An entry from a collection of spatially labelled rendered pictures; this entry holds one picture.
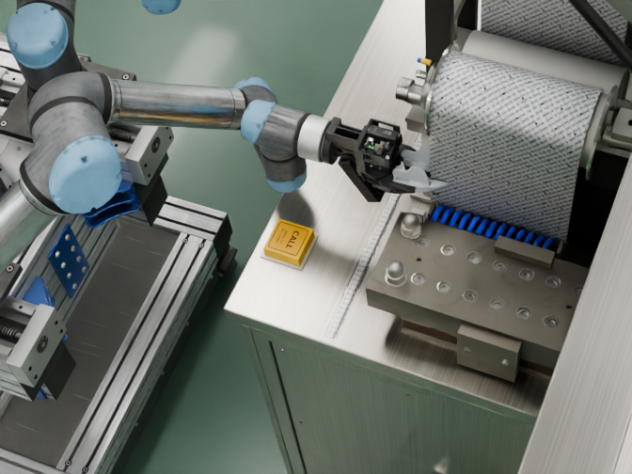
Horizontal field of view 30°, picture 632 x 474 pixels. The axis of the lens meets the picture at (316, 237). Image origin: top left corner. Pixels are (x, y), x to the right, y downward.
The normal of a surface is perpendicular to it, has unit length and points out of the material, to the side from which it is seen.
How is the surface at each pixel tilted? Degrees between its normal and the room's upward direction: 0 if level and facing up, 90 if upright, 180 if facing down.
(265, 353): 90
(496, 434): 90
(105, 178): 87
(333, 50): 0
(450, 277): 0
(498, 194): 90
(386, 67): 0
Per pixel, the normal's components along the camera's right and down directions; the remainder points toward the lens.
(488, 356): -0.40, 0.80
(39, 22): -0.08, -0.42
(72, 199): 0.50, 0.64
